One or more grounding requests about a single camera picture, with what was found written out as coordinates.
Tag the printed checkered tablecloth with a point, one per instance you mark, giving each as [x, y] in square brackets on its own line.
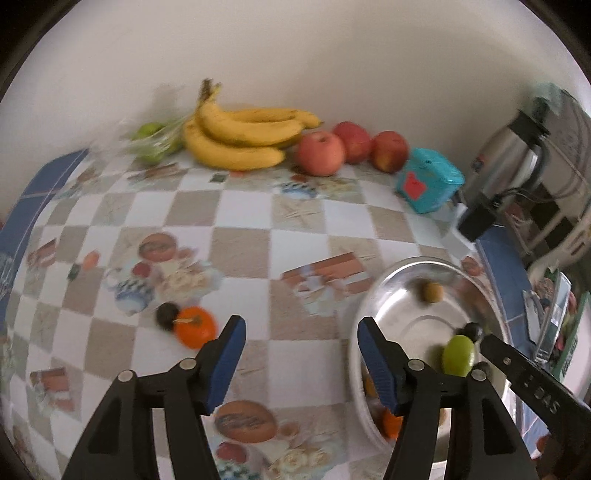
[286, 230]

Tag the yellow banana bunch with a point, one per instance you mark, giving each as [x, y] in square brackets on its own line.
[240, 134]

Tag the clear bag of green fruits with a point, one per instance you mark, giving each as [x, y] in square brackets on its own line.
[150, 138]

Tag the silver thermos jug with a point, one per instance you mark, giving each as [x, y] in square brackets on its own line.
[508, 161]

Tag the black block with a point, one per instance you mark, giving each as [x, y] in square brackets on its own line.
[478, 222]

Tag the grey white appliance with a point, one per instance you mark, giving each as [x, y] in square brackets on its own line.
[570, 147]

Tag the dark purple plum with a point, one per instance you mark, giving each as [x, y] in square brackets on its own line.
[472, 331]
[165, 315]

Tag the stack of magazines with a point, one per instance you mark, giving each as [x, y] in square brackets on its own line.
[554, 318]

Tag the round brown fruit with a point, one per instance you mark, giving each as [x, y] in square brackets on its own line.
[432, 291]

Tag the round metal bowl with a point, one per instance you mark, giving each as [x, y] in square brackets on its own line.
[415, 318]

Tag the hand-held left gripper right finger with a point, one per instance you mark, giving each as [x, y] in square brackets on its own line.
[376, 360]

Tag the green fruit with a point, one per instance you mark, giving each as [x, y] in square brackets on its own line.
[458, 356]

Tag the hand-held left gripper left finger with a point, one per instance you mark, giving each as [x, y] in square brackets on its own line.
[226, 357]

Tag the white plastic chair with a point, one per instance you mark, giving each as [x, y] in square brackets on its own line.
[563, 240]

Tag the red apple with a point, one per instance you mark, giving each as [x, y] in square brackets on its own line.
[320, 153]
[354, 140]
[390, 151]

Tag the teal box with red label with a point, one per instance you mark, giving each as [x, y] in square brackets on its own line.
[429, 182]

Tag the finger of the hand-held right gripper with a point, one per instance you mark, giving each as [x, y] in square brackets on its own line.
[535, 387]

